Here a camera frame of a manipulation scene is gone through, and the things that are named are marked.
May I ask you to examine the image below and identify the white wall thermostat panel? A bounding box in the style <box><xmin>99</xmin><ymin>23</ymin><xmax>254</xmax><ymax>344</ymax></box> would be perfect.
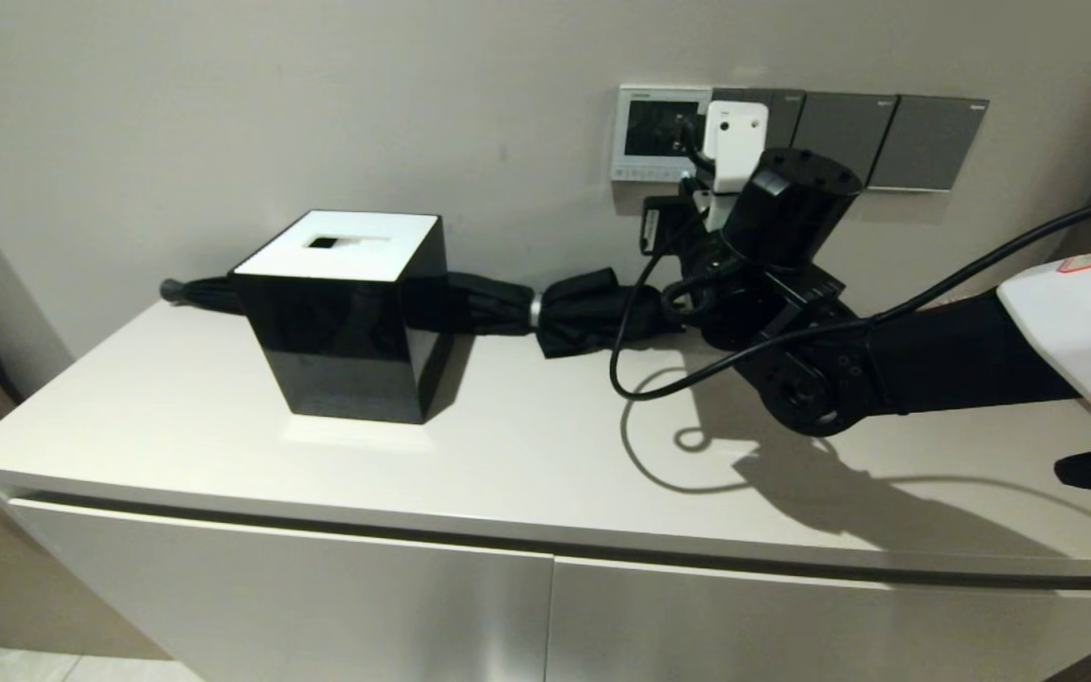
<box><xmin>610</xmin><ymin>85</ymin><xmax>713</xmax><ymax>184</ymax></box>

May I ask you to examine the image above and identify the black folded umbrella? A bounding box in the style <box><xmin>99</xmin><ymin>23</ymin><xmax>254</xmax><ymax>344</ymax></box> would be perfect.
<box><xmin>159</xmin><ymin>268</ymin><xmax>698</xmax><ymax>361</ymax></box>

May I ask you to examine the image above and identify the black tissue box white lid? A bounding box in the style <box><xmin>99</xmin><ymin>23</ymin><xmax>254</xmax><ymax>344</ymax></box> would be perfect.
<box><xmin>231</xmin><ymin>209</ymin><xmax>456</xmax><ymax>424</ymax></box>

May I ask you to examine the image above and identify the white cabinet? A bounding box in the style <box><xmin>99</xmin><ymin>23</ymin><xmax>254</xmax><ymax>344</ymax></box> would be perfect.
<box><xmin>0</xmin><ymin>301</ymin><xmax>1091</xmax><ymax>682</ymax></box>

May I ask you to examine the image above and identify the white cabinet door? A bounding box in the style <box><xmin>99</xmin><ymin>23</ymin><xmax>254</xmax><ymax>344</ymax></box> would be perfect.
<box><xmin>545</xmin><ymin>554</ymin><xmax>1091</xmax><ymax>682</ymax></box>
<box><xmin>10</xmin><ymin>497</ymin><xmax>554</xmax><ymax>682</ymax></box>

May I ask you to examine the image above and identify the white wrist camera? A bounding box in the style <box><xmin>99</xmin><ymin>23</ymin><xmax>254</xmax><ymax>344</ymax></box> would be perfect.
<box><xmin>692</xmin><ymin>99</ymin><xmax>769</xmax><ymax>231</ymax></box>

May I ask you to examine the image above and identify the grey triple wall switch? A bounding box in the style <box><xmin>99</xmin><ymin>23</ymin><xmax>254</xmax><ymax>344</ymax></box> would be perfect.
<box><xmin>708</xmin><ymin>88</ymin><xmax>806</xmax><ymax>153</ymax></box>

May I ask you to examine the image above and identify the grey single wall switch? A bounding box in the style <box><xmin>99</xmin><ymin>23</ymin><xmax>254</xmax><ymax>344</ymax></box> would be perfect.
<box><xmin>792</xmin><ymin>92</ymin><xmax>899</xmax><ymax>190</ymax></box>
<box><xmin>867</xmin><ymin>95</ymin><xmax>990</xmax><ymax>193</ymax></box>

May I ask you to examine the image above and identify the black camera cable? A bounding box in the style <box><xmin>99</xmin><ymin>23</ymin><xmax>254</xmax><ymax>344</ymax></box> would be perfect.
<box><xmin>609</xmin><ymin>114</ymin><xmax>1091</xmax><ymax>402</ymax></box>

